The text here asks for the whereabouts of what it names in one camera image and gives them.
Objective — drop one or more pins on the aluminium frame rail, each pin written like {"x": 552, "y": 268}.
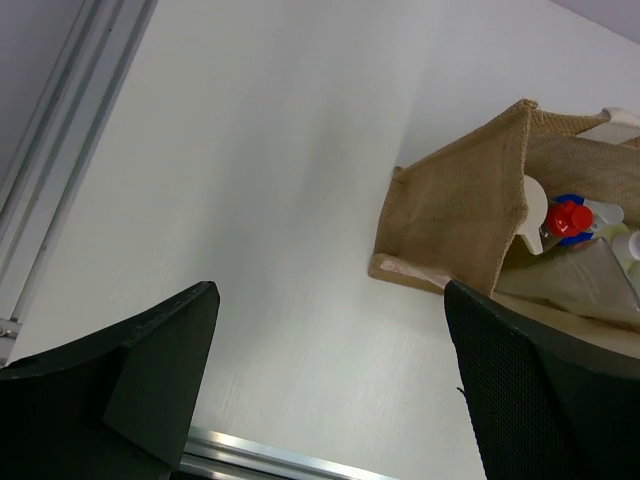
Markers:
{"x": 58, "y": 143}

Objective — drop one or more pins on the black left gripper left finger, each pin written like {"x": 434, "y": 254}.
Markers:
{"x": 115, "y": 404}

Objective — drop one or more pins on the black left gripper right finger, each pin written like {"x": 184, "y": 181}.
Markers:
{"x": 543, "y": 404}

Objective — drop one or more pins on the red capped oil bottle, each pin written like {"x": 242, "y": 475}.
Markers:
{"x": 564, "y": 220}

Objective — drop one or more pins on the green bottle beige cap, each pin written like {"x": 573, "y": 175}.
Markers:
{"x": 537, "y": 207}

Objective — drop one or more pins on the blue capped orange bottle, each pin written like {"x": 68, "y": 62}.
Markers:
{"x": 577, "y": 199}

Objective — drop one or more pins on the brown jute canvas bag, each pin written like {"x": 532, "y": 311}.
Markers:
{"x": 455, "y": 214}

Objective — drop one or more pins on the pale yellow pump bottle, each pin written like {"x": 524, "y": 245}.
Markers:
{"x": 624, "y": 242}

